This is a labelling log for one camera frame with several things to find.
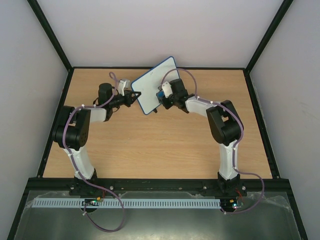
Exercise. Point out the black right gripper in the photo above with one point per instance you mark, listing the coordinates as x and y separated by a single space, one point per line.
163 99

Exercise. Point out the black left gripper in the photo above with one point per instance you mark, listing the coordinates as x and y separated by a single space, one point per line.
130 100

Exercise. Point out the blue whiteboard eraser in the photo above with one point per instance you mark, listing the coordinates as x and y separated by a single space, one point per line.
160 95

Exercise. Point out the blue framed whiteboard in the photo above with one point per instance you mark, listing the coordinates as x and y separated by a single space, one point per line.
148 84

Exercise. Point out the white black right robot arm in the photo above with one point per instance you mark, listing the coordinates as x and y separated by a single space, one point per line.
225 125

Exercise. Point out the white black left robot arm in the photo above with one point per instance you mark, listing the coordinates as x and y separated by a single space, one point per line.
71 130

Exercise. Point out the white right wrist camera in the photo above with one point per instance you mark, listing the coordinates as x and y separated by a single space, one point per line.
166 88

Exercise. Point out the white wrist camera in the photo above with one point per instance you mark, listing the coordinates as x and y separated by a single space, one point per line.
122 86
166 88

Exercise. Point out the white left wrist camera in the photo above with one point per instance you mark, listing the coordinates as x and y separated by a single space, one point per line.
122 86

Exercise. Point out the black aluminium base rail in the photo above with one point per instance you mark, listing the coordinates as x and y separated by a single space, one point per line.
205 187

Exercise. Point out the black cage frame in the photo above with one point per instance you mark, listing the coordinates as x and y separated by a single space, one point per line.
41 183

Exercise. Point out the grey slotted cable duct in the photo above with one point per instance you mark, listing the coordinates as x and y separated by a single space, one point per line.
130 203

